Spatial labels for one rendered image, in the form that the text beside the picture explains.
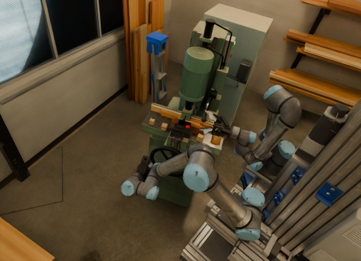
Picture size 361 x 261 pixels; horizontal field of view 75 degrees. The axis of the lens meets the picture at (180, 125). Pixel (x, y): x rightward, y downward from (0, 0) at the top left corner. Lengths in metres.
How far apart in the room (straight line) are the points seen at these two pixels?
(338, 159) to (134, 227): 1.68
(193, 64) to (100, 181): 1.58
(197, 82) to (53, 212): 1.69
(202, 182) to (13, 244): 1.22
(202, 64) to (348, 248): 1.18
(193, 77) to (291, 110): 0.59
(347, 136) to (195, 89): 0.84
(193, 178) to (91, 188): 1.63
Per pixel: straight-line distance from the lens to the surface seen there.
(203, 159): 1.03
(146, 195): 1.31
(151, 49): 2.39
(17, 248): 1.79
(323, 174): 1.27
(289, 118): 1.37
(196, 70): 1.44
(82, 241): 2.28
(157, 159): 1.94
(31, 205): 2.54
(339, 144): 1.16
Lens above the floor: 2.09
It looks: 43 degrees down
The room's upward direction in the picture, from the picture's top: 11 degrees clockwise
